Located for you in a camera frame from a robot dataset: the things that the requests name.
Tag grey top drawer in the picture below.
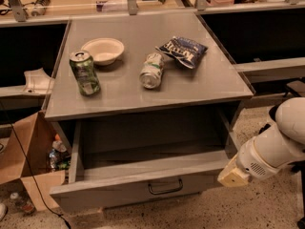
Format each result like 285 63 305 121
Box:
51 106 238 211

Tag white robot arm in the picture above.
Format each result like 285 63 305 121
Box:
217 97 305 187

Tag grey drawer cabinet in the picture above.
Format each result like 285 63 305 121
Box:
41 10 255 151

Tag black office chair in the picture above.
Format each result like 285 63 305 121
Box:
258 79 305 229

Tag white green lying can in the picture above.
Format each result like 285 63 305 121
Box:
139 52 164 89

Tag blue chip bag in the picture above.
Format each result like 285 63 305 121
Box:
156 36 208 69

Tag bottles inside cardboard box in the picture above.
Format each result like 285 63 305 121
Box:
49 135 71 172

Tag white paper bowl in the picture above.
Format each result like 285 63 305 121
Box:
82 38 125 66

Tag green upright soda can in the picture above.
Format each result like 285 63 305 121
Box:
70 51 100 96

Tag plastic bottle on floor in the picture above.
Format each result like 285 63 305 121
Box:
10 192 35 215

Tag brown cardboard box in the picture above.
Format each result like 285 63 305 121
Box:
0 112 65 211

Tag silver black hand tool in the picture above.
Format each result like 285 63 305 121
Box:
30 0 51 16

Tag black top drawer handle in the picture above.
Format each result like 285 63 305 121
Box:
148 178 184 196

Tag black floor cable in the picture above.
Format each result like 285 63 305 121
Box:
0 100 72 229

